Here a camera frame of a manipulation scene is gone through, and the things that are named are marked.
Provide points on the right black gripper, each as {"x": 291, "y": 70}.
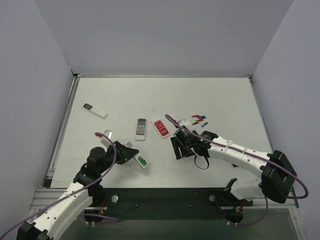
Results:
{"x": 183, "y": 144}

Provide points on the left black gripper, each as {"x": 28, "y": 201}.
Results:
{"x": 119, "y": 153}

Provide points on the slim white remote control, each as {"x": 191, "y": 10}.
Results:
{"x": 130, "y": 145}

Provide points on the green battery vertical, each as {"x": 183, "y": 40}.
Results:
{"x": 142, "y": 161}

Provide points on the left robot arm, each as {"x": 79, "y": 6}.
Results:
{"x": 81, "y": 193}

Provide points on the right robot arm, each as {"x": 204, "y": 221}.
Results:
{"x": 274, "y": 173}

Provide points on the red white remote control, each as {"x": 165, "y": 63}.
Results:
{"x": 160, "y": 128}

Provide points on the grey white remote control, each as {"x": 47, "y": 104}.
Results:
{"x": 141, "y": 129}

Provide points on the white remote black tip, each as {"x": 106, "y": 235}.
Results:
{"x": 98, "y": 112}

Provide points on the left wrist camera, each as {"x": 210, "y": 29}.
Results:
{"x": 105, "y": 137}

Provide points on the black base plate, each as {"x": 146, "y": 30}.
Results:
{"x": 165, "y": 203}

